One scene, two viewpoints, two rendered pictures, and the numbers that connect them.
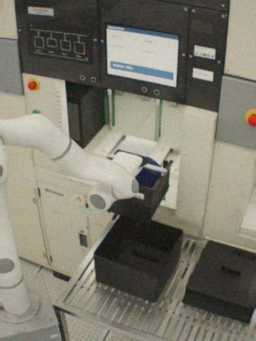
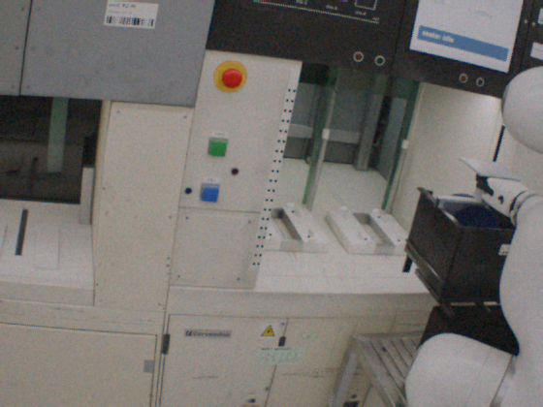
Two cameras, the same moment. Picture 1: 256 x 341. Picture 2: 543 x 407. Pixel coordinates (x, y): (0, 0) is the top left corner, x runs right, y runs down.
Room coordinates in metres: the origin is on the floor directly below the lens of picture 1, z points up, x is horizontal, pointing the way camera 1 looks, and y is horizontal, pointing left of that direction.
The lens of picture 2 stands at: (0.76, 1.20, 1.64)
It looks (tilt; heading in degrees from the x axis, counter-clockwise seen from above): 23 degrees down; 317
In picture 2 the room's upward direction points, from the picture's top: 12 degrees clockwise
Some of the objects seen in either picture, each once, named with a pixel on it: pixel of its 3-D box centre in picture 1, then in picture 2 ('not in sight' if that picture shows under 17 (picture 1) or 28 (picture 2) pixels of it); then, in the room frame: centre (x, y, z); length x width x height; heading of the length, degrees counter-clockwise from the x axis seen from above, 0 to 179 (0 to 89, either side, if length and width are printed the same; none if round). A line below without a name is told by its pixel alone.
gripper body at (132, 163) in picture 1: (124, 166); (513, 198); (1.32, 0.01, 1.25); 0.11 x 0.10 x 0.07; 155
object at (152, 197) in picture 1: (136, 179); (471, 234); (1.42, -0.03, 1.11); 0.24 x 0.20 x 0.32; 65
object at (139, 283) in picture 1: (139, 256); (489, 365); (1.25, -0.05, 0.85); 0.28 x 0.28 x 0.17; 65
